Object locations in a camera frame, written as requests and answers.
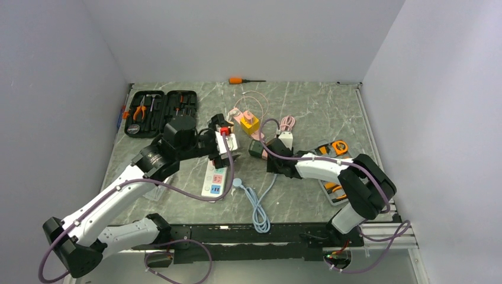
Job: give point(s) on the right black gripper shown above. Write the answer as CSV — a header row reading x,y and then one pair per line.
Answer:
x,y
272,166

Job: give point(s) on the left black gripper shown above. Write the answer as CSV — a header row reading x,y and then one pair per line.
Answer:
x,y
217,120

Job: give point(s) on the white power strip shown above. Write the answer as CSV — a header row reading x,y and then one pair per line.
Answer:
x,y
214,181

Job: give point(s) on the pink power strip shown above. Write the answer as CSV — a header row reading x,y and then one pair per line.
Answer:
x,y
235,115

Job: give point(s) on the yellow cube adapter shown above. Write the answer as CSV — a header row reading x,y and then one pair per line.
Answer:
x,y
249,127

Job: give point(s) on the black tool case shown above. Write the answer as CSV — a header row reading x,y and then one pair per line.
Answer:
x,y
150,111

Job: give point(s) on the clear plastic screw box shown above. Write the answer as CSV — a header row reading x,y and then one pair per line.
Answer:
x,y
156,193

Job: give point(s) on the dark green cube adapter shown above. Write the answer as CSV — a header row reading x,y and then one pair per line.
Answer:
x,y
255,149

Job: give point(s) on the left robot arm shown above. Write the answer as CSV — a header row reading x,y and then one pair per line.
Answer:
x,y
84,238

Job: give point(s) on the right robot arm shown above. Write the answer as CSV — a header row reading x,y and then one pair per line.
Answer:
x,y
366,186

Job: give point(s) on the black base bar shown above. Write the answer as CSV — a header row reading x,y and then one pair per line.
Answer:
x,y
309,241

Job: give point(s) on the blue red pen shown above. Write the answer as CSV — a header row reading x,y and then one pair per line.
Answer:
x,y
120,117

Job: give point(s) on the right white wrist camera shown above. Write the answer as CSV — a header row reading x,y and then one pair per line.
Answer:
x,y
286,138

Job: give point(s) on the orange handled screwdriver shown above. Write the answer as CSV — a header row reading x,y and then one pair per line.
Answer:
x,y
238,81

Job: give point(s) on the aluminium rail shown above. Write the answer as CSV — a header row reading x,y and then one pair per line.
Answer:
x,y
156,235

